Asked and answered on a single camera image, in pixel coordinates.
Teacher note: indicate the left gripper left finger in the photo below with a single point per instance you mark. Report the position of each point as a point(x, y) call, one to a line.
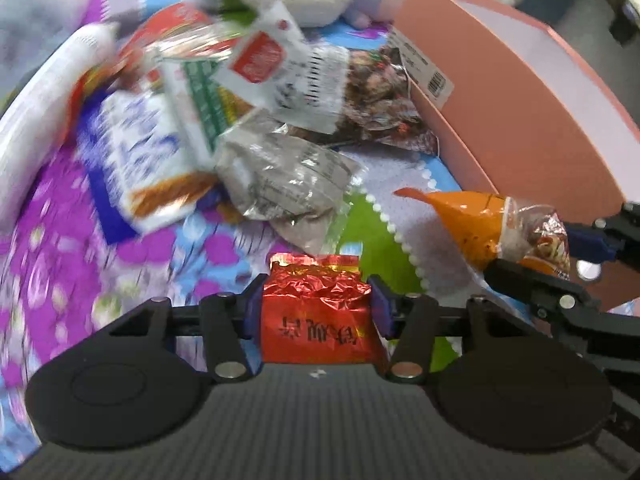
point(225, 320)

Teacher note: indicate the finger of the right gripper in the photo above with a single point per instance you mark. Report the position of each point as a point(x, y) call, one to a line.
point(610, 239)
point(574, 316)

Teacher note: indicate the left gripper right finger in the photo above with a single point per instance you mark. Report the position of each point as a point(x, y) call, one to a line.
point(412, 322)

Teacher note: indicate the red foil snack packet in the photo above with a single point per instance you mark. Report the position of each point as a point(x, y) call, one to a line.
point(318, 311)

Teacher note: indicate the orange snack packet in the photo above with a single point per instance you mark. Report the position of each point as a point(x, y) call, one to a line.
point(487, 227)

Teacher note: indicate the silver grey snack packet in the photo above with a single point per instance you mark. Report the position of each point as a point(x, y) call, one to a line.
point(300, 188)

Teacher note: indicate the blue white snack packet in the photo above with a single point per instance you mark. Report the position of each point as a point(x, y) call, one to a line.
point(142, 173)

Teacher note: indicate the dark brown snack packet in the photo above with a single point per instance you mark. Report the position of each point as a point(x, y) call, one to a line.
point(378, 107)

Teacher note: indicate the green white snack packet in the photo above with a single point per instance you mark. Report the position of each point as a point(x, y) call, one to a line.
point(203, 109)

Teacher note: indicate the white shrimp snack packet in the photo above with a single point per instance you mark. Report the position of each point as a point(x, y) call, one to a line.
point(273, 67)

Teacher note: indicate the red top clear snack bag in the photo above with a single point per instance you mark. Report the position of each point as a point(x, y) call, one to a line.
point(178, 31)

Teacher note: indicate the pink cardboard box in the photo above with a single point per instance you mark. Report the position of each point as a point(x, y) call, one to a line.
point(517, 110)

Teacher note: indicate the floral purple bedsheet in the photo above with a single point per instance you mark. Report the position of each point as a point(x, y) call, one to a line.
point(60, 282)

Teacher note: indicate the white spray can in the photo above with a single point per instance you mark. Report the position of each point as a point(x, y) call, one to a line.
point(33, 123)

